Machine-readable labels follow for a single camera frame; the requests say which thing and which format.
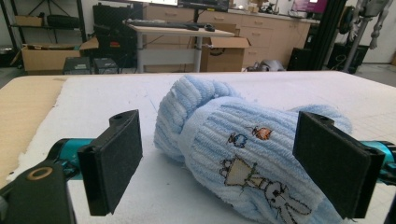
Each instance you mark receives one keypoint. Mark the monitor with pink screen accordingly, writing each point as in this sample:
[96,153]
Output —
[309,5]

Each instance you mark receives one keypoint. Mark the black frame post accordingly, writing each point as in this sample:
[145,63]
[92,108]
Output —
[327,31]

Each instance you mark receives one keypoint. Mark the black metal shelf rack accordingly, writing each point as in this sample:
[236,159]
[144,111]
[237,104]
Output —
[81,18]

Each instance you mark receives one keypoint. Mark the light blue striped towel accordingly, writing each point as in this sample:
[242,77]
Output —
[211,130]

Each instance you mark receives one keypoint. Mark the small cardboard box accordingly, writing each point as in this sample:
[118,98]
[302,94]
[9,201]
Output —
[28,20]

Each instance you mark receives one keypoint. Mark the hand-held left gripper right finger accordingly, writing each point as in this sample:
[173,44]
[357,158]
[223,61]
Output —
[333,168]

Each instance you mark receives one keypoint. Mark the dark monitor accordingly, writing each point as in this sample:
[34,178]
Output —
[204,4]

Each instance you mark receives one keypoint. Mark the open cardboard box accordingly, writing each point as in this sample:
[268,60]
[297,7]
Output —
[222,57]

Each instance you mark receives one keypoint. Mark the black computer mouse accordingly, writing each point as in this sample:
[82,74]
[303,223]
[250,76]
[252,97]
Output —
[209,28]

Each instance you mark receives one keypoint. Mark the white foam mat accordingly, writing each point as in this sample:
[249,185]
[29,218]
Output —
[109,93]

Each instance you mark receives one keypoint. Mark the black equipment case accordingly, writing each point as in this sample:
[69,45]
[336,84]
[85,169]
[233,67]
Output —
[115,34]

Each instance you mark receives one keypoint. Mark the grey helmet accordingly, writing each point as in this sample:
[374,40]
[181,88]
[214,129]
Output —
[269,66]

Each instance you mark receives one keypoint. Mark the large flat cardboard box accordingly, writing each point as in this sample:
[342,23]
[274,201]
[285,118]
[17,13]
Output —
[43,59]

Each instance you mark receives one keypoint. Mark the black keyboard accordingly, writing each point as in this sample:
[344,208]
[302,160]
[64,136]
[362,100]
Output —
[162,23]

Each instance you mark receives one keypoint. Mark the white humanoid robot on stand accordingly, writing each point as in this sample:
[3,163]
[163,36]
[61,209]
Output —
[378,18]

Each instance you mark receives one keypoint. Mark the wooden cabinet row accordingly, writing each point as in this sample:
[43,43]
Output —
[267,34]

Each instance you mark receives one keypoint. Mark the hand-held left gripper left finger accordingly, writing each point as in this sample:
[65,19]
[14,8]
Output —
[109,168]

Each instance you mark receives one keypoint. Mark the white-legged desk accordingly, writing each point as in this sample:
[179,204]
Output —
[174,56]

